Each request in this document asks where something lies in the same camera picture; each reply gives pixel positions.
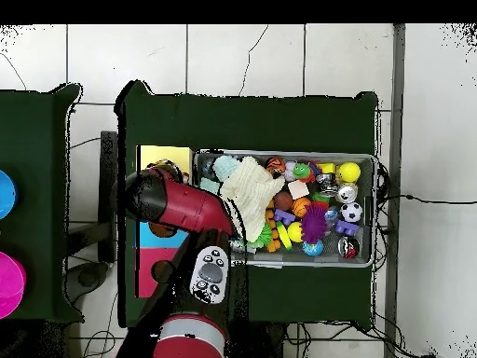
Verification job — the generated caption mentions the purple spiky ball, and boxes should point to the purple spiky ball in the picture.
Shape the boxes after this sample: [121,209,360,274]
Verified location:
[300,204,328,244]

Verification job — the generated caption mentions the magenta round disc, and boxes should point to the magenta round disc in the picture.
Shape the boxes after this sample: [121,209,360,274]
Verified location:
[0,251,27,320]

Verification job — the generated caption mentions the green spiky monster toy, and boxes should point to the green spiky monster toy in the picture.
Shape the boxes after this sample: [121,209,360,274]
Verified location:
[291,161,315,184]

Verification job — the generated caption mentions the brown ball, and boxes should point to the brown ball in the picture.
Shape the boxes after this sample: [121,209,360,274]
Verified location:
[274,190,294,212]

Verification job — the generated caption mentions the light blue muslin cloth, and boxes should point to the light blue muslin cloth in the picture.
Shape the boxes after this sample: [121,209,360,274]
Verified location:
[198,155,243,196]

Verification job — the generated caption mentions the dark green table cloth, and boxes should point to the dark green table cloth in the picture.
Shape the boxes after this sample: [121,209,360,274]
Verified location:
[0,83,85,324]
[115,79,381,329]

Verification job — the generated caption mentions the orange toy basketball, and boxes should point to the orange toy basketball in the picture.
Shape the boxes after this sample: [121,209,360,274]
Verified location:
[291,196,313,218]

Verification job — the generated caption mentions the wooden box with three holes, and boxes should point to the wooden box with three holes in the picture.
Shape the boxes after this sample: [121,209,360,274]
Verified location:
[135,145,195,298]

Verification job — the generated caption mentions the blue round disc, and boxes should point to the blue round disc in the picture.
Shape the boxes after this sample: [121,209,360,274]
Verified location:
[0,169,19,221]

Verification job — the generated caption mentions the orange tiger striped toy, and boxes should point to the orange tiger striped toy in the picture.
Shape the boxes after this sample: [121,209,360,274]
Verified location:
[265,156,287,175]

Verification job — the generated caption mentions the confetti print cloth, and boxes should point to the confetti print cloth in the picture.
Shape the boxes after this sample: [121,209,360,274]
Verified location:
[146,158,190,185]

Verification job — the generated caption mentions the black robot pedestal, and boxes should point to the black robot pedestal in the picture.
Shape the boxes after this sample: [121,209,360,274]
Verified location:
[226,322,286,358]

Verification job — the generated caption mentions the yellow tennis ball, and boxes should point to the yellow tennis ball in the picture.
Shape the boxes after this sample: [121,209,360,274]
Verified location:
[337,160,362,184]

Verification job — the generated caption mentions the black floor cable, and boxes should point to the black floor cable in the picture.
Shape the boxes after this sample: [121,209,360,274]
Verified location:
[375,193,477,205]

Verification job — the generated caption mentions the smooth yellow ball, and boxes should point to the smooth yellow ball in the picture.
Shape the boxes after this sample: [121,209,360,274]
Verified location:
[287,221,305,243]

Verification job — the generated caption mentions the black and white soccer ball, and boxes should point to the black and white soccer ball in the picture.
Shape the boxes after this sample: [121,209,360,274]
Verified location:
[339,201,364,224]

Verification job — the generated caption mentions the cream muslin cloth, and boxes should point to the cream muslin cloth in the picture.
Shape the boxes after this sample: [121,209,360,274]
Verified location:
[218,155,287,243]

